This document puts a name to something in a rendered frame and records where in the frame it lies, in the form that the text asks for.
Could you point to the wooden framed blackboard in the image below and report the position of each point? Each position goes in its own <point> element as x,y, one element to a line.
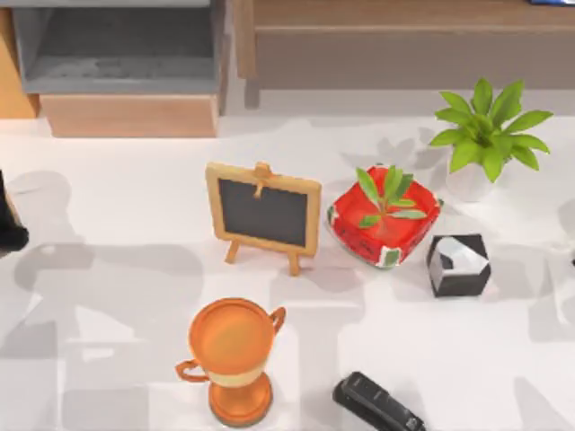
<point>262,215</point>

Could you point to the red plant pot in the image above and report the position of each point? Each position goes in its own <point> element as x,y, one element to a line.
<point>382,224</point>

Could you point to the orange trophy cup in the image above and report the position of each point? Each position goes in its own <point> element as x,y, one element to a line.
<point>231,341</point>

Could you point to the black and white box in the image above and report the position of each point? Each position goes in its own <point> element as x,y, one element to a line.
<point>458,269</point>

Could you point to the pale wooden drawer front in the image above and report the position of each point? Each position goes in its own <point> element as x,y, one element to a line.
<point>128,115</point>

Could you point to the black stapler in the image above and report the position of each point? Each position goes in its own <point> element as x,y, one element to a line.
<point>377,401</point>

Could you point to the wooden shelf unit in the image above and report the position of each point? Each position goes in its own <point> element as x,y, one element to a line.
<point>404,40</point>

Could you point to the white pot green plant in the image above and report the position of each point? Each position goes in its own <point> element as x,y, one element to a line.
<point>487,134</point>

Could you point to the pulled-out wooden drawer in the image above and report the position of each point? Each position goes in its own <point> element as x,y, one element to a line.
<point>121,49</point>

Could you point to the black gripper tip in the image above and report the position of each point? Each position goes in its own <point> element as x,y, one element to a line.
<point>10,224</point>

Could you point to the wooden cupboard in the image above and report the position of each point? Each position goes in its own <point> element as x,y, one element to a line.
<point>11,76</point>

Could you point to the blue object on shelf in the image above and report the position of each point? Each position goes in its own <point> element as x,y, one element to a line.
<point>549,2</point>

